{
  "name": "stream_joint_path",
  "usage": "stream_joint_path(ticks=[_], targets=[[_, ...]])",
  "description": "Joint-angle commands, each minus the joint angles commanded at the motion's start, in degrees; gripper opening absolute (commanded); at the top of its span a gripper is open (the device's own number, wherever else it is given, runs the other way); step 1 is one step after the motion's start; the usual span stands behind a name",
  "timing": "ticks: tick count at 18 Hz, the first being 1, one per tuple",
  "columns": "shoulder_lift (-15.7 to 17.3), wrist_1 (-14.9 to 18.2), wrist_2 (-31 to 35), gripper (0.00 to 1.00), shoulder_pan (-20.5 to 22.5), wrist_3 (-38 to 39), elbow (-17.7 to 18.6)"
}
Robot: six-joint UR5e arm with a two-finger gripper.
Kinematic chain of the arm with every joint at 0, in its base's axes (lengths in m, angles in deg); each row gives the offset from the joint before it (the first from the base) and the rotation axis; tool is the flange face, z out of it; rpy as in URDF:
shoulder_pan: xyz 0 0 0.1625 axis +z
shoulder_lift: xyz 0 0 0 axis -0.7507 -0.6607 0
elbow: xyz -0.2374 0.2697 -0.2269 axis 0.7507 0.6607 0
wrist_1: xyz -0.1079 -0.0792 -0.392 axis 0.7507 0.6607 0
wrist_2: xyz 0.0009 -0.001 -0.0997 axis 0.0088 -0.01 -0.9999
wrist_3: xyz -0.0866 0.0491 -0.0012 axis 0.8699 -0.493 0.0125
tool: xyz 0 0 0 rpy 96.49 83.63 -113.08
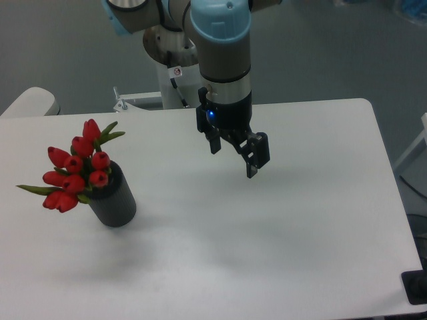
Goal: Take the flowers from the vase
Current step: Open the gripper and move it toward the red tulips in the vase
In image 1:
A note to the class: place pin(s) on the white frame at right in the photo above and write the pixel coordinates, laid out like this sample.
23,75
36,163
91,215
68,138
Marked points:
412,152

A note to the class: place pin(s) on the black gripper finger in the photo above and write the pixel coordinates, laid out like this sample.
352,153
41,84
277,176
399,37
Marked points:
214,139
256,152

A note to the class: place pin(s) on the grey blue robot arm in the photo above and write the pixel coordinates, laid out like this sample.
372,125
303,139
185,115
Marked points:
220,32

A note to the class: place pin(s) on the dark grey ribbed vase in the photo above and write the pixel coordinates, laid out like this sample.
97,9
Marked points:
113,204

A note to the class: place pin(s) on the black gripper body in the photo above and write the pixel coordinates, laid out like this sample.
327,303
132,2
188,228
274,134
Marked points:
232,120

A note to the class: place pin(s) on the black table clamp device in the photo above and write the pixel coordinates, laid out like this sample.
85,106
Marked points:
415,286

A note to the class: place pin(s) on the blue plastic bag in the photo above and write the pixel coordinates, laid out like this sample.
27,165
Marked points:
412,10

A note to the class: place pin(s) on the red tulip bouquet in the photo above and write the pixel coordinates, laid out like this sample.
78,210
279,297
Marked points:
81,174

